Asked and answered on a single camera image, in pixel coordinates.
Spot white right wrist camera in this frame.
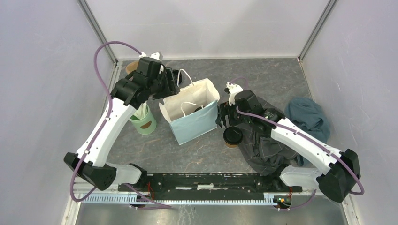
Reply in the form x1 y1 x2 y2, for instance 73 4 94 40
224 82 244 106

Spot brown pulp cup carriers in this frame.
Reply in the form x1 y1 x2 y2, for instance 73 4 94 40
125 60 138 75

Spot brown paper coffee cup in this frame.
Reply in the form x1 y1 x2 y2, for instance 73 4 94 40
225 142 239 149

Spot dark grey checked cloth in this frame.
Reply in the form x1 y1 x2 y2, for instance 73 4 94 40
237 97 304 176

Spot teal blue cloth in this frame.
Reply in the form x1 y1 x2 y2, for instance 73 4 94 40
284 97 330 143

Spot white stir sticks bundle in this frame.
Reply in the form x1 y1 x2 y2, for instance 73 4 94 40
134 103 147 120

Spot stack of black lids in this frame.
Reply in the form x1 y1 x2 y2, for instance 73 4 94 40
172 69 183 86

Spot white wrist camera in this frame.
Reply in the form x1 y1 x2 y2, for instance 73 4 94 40
137 52 164 74
224 82 244 106

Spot light blue paper bag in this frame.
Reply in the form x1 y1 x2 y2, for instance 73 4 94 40
159 69 220 145

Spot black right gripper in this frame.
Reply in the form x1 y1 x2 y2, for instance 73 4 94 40
215 100 252 128

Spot green cup holder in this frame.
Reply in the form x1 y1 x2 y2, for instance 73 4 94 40
129 105 157 135

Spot white slotted cable duct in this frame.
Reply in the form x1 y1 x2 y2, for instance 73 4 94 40
83 193 277 206

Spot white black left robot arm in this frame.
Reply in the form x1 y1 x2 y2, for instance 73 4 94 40
63 52 180 191

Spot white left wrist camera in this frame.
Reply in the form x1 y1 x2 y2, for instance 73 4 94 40
137 52 164 74

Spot black plastic cup lid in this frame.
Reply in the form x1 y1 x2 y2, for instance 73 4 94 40
223 126 243 144

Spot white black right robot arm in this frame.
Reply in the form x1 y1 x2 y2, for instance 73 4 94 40
216 85 365 203

